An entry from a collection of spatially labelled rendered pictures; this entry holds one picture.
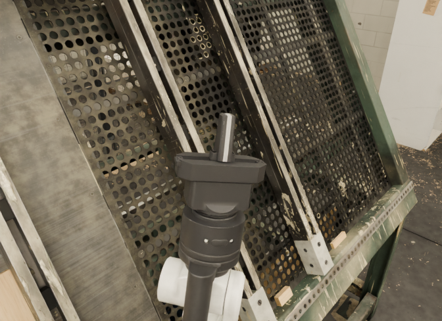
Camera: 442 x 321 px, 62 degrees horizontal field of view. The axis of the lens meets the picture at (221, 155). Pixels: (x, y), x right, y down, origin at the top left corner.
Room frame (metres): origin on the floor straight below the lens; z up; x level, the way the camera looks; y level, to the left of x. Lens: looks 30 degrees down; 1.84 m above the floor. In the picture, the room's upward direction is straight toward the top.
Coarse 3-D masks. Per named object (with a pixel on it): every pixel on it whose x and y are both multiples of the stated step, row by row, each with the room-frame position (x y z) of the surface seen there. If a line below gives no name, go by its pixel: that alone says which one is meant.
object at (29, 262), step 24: (0, 168) 0.56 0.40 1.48; (0, 192) 0.56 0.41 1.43; (0, 216) 0.51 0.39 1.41; (24, 216) 0.53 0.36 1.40; (0, 240) 0.49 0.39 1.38; (24, 240) 0.52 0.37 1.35; (24, 264) 0.48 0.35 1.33; (48, 264) 0.49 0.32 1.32; (24, 288) 0.45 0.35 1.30; (48, 288) 0.47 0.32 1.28; (48, 312) 0.44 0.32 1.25; (72, 312) 0.46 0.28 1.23
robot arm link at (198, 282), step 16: (192, 256) 0.36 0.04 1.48; (208, 256) 0.35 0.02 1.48; (224, 256) 0.36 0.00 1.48; (176, 272) 0.37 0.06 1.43; (192, 272) 0.33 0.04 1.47; (208, 272) 0.33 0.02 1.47; (224, 272) 0.36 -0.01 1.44; (160, 288) 0.36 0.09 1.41; (176, 288) 0.35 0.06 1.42; (192, 288) 0.32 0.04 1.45; (208, 288) 0.32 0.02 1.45; (224, 288) 0.34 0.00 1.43; (176, 304) 0.35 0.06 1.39; (192, 304) 0.32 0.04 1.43; (208, 304) 0.32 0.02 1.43; (192, 320) 0.31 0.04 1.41
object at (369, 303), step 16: (112, 160) 1.76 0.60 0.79; (336, 176) 1.59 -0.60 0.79; (352, 208) 1.33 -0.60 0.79; (336, 224) 1.36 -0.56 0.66; (400, 224) 1.33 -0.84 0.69; (144, 240) 1.85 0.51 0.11; (288, 240) 1.08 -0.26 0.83; (384, 256) 1.40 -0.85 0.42; (368, 272) 1.39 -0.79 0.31; (384, 272) 1.34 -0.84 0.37; (352, 288) 1.45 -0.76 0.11; (368, 288) 1.42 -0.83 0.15; (368, 304) 1.29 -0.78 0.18; (352, 320) 1.19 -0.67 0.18; (368, 320) 1.31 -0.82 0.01
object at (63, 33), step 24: (144, 0) 1.13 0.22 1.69; (168, 0) 1.19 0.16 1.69; (264, 0) 1.49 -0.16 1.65; (48, 24) 0.91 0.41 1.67; (72, 24) 0.95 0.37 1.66; (48, 48) 0.90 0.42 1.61; (312, 48) 1.60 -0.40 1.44; (240, 120) 1.17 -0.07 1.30; (336, 120) 1.49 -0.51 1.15; (336, 144) 1.33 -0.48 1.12
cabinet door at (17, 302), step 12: (0, 276) 0.48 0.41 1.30; (12, 276) 0.49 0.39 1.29; (0, 288) 0.47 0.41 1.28; (12, 288) 0.47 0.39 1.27; (0, 300) 0.45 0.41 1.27; (12, 300) 0.46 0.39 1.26; (24, 300) 0.47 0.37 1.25; (0, 312) 0.44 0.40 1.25; (12, 312) 0.45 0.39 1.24; (24, 312) 0.45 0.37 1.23
